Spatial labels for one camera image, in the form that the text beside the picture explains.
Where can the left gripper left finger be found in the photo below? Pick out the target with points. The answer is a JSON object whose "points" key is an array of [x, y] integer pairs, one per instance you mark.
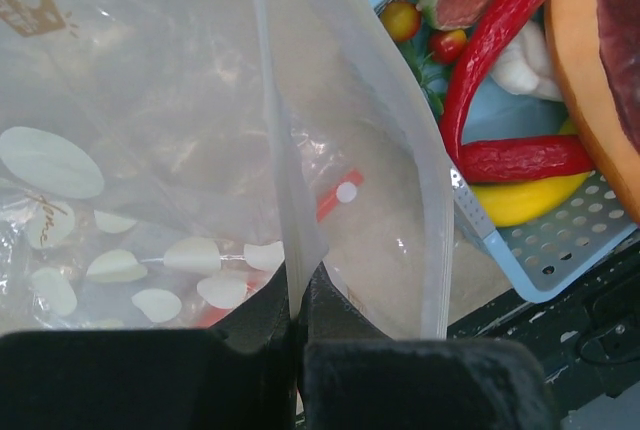
{"points": [[236, 374]]}

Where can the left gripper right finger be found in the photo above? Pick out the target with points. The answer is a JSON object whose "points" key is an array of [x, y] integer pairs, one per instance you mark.
{"points": [[353, 376]]}

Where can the polka dot zip bag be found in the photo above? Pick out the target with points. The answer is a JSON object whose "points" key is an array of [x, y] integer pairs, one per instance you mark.
{"points": [[144, 143]]}

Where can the red zipper clear bag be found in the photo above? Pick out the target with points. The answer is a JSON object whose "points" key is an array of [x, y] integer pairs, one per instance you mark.
{"points": [[265, 258]]}

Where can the yellow pepper piece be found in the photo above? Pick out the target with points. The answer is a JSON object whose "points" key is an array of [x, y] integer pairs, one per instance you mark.
{"points": [[509, 204]]}

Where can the red chili pepper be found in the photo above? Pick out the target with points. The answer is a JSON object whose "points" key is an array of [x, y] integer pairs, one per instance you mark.
{"points": [[495, 30], [524, 159]]}

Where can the cherry tomato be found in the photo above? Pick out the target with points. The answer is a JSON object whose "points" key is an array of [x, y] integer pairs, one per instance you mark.
{"points": [[401, 19], [446, 46]]}

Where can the white garlic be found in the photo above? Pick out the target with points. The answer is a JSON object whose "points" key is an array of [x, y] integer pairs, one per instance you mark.
{"points": [[524, 67]]}

